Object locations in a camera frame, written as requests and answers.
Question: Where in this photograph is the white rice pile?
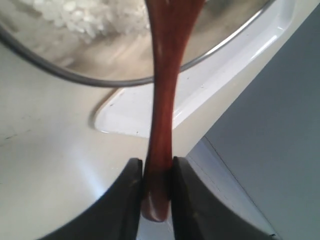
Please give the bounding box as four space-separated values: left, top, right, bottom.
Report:
28 0 150 39

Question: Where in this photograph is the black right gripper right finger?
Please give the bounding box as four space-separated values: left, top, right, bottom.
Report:
170 156 274 240

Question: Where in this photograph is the steel bowl of rice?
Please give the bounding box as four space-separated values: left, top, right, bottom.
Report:
0 0 272 88

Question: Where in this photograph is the dark red wooden spoon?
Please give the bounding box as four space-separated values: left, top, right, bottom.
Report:
141 0 205 223

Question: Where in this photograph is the white rectangular plastic tray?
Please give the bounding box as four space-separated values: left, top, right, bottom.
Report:
88 0 319 140

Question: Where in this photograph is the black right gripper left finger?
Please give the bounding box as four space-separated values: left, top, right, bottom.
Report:
42 158 143 240

